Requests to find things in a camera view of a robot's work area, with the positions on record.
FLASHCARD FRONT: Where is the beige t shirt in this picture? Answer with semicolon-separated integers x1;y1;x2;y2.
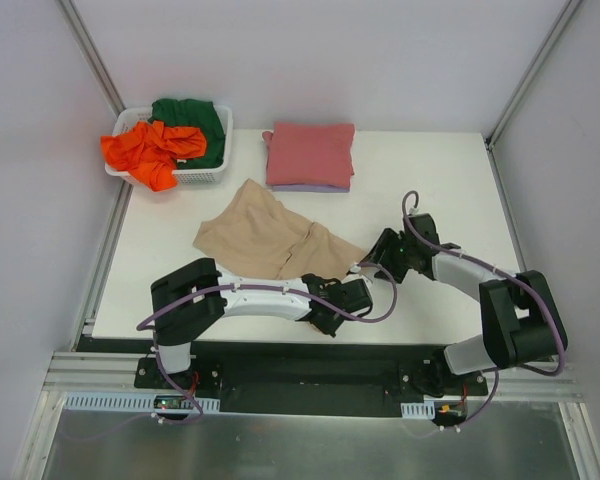
193;179;366;280

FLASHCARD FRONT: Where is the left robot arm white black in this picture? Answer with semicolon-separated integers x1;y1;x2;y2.
142;258;373;389

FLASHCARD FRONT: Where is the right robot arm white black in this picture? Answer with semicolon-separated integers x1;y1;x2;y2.
364;214;568;398

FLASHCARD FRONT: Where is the lavender folded t shirt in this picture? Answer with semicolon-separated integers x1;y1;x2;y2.
270;184;350;193

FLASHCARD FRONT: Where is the pink folded t shirt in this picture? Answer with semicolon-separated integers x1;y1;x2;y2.
262;122;355;191

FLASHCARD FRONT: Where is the white plastic basket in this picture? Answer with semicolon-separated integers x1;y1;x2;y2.
100;99;233;192

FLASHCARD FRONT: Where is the green t shirt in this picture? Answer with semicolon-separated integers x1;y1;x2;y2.
148;97;226;171

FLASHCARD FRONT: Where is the orange t shirt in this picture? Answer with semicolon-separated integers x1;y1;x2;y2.
100;121;208;192

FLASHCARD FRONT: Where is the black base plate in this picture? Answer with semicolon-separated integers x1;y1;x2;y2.
77;337;508;422

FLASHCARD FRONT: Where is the right white cable duct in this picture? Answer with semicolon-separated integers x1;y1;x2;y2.
400;400;436;420

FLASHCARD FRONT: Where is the white cable duct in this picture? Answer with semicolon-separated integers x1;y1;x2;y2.
64;392;199;415
400;400;436;420

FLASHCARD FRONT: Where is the left white cable duct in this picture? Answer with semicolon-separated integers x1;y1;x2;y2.
64;392;199;415

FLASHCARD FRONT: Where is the right aluminium frame post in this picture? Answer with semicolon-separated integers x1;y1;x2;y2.
485;0;584;151

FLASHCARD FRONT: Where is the aluminium frame post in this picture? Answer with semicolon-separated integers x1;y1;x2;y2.
55;0;126;115
485;0;584;151

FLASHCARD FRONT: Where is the left aluminium frame post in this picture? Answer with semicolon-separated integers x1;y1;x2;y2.
55;0;126;115

